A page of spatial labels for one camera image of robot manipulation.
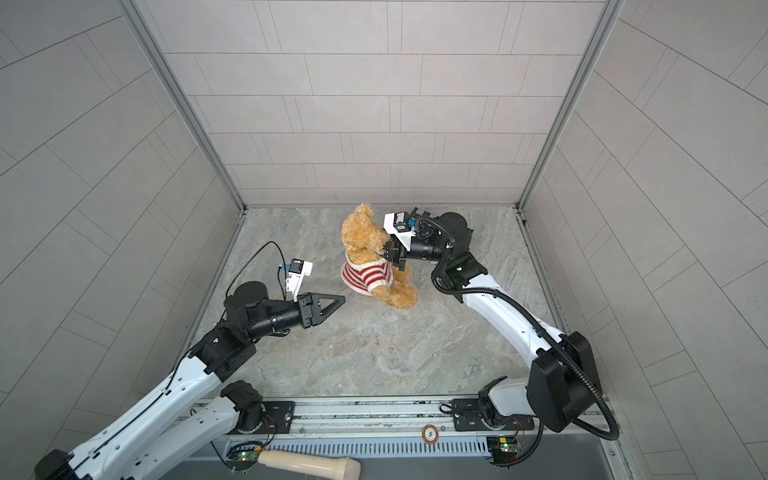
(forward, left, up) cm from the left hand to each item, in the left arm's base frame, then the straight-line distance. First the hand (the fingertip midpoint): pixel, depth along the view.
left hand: (346, 305), depth 65 cm
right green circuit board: (-24, -36, -24) cm, 49 cm away
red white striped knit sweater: (+3, -5, +6) cm, 9 cm away
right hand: (+9, -5, +9) cm, 14 cm away
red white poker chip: (-22, -19, -23) cm, 37 cm away
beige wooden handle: (-27, +6, -20) cm, 34 cm away
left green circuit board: (-26, +23, -21) cm, 40 cm away
